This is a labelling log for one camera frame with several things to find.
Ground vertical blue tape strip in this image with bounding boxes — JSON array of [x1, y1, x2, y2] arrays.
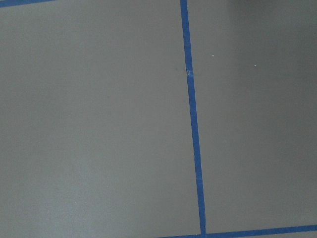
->
[[180, 0, 207, 238]]

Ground blue tape strip top corner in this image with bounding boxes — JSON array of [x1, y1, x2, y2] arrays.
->
[[0, 0, 53, 7]]

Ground horizontal blue tape strip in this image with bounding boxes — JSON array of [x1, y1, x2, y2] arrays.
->
[[168, 225, 317, 238]]

